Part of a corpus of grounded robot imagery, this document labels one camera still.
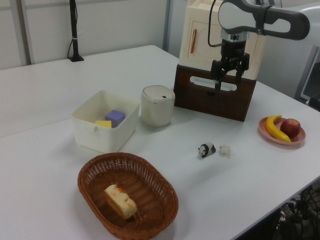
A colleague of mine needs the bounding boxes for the cream plastic box with handles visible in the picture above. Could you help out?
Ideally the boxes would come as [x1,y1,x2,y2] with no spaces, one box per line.
[178,0,267,81]

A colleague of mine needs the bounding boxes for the white plastic storage bin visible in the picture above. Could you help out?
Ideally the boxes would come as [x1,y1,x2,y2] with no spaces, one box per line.
[71,90,141,154]

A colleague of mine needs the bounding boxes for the red toy apple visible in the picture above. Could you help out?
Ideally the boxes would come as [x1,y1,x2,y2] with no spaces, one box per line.
[279,118,302,138]

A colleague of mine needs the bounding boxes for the black pole stand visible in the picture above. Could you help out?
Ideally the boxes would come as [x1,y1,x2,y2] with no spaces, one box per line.
[66,0,85,63]

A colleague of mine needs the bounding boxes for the grey metal frame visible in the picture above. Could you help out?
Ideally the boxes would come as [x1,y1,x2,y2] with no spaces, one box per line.
[299,43,320,112]

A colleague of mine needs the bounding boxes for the yellow block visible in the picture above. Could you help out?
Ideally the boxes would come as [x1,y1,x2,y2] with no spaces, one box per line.
[95,120,113,130]

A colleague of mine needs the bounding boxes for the small white lidded trash can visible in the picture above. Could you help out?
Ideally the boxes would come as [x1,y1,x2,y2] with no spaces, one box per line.
[140,85,176,127]

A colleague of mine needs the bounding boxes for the panda toy figure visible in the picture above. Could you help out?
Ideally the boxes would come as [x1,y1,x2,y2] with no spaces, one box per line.
[197,141,217,159]

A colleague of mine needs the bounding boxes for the crumpled white paper ball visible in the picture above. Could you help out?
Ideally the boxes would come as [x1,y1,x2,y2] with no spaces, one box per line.
[218,144,233,159]

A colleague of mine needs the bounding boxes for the dark brown wooden drawer box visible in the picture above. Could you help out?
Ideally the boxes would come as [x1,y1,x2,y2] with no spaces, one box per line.
[172,63,257,123]

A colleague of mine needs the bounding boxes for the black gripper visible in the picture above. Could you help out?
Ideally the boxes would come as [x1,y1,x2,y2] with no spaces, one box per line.
[210,39,251,91]

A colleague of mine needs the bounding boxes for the orange handle on cream box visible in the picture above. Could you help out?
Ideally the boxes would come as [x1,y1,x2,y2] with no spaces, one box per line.
[190,28,199,54]

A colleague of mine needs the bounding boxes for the black cable on robot arm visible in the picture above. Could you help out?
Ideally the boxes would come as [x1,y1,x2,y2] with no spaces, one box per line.
[207,0,224,48]

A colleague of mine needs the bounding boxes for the brown wicker basket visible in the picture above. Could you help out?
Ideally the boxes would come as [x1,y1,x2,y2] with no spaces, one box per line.
[77,152,180,240]

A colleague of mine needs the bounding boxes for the yellow toy banana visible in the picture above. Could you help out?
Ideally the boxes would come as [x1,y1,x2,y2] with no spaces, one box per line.
[264,114,292,143]

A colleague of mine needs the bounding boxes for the purple cube block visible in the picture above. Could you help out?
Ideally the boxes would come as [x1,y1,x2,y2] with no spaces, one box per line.
[104,109,126,129]

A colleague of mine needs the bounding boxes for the white drawer handle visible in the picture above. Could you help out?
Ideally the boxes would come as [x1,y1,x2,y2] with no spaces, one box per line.
[189,74,238,92]

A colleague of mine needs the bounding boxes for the toy bread piece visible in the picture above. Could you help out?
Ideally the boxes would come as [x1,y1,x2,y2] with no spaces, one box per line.
[103,183,139,221]

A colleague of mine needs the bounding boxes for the pink plate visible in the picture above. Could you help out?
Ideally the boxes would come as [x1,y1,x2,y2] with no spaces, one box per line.
[258,116,307,149]

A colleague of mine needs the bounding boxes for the black cable bundle under table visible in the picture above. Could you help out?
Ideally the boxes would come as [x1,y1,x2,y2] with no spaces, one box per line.
[273,183,320,240]

